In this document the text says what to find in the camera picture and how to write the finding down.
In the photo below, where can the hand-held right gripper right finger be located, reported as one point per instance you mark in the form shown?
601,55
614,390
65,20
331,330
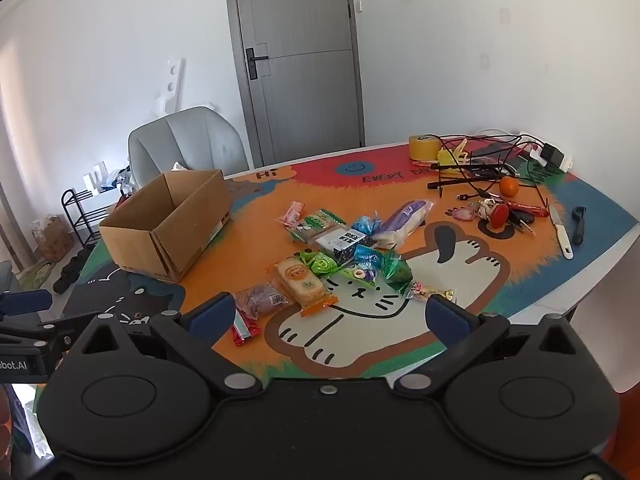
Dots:
447,322

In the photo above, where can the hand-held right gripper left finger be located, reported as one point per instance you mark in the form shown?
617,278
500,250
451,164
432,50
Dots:
212,317

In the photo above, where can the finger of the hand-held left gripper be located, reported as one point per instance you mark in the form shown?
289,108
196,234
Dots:
25,302
47,327

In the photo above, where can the brown cardboard box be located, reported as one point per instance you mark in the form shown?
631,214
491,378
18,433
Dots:
180,245

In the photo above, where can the blue snack packet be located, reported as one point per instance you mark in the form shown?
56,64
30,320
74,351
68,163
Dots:
365,225

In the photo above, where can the black and white snack packet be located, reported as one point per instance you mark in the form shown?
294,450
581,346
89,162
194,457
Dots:
342,242

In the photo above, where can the green floor mat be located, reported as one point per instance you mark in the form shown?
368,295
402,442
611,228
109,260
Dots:
37,275

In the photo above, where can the red and green snack packet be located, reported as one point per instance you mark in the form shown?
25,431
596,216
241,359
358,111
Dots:
245,332

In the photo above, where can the small yellow-red candy packet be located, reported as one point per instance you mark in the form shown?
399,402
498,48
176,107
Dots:
425,291

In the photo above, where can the purple bread packet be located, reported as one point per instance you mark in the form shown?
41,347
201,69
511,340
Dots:
260,300

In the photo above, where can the row of black slippers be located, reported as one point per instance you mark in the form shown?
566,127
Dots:
70,272

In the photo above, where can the printed cardboard floor box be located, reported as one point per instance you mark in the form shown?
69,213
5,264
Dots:
52,240

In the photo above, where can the dark green snack packet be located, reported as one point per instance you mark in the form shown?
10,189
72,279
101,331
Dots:
397,270

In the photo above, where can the orange bread packet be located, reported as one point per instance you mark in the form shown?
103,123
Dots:
300,282

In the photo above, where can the purple and white snack packet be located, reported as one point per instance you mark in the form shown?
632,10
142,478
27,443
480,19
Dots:
402,220

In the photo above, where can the black shoe rack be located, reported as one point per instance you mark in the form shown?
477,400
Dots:
67,192

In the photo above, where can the light green snack packet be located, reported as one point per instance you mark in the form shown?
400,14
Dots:
320,262

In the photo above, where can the black car key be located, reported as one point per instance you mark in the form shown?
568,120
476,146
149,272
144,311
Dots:
522,221

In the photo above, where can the pink snack packet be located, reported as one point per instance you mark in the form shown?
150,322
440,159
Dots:
291,214

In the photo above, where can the black metal rods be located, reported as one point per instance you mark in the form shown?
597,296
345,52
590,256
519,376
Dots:
460,181

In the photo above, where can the green striped snack packet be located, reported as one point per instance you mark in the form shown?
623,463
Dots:
317,222

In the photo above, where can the white knife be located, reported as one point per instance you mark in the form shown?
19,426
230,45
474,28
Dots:
564,240

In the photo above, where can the white foam block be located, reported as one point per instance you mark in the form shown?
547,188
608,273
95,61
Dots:
95,175

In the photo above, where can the orange fruit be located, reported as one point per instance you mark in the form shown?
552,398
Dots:
509,186

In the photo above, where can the blue plastic bag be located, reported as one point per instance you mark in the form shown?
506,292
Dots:
117,180

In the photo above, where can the black peeler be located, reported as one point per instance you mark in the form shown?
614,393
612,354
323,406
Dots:
578,230

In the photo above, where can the colourful cartoon table mat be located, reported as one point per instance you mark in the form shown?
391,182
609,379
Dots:
350,195

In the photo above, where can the yellow plastic clip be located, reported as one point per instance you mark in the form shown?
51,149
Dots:
452,155

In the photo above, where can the yellow tape roll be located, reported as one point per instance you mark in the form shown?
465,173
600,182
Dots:
421,147

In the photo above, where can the grey upholstered chair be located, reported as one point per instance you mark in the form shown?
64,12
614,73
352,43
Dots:
200,135

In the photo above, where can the black power adapter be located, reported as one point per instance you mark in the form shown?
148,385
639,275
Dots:
552,153

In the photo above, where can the white power strip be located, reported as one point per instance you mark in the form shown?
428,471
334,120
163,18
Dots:
566,162

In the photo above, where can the white foam board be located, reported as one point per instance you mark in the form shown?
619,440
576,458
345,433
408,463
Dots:
172,77

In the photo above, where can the grey room door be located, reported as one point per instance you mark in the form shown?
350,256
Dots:
300,85

